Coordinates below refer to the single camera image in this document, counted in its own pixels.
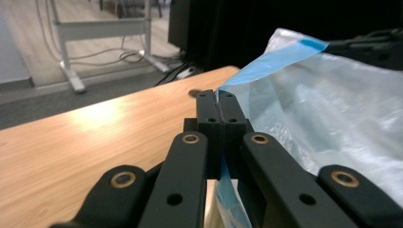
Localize white cabinet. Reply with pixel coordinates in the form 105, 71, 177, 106
0, 6, 34, 90

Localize white trash bag blue band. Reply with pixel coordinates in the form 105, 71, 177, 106
215, 28, 403, 228

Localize white metal desk frame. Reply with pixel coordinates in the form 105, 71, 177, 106
47, 0, 172, 94

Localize thick black floor cables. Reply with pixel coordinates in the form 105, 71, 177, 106
154, 60, 194, 87

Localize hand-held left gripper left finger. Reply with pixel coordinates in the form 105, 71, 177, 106
183, 89, 224, 181

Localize white power strip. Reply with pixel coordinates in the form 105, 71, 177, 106
175, 66, 199, 80

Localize dark furniture legs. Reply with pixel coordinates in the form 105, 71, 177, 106
98, 0, 172, 19

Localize black curtain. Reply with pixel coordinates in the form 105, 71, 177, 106
167, 0, 403, 72

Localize tangle of thin cables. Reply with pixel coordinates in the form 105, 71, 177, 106
34, 0, 151, 68

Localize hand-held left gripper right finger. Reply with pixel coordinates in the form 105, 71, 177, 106
218, 90, 255, 179

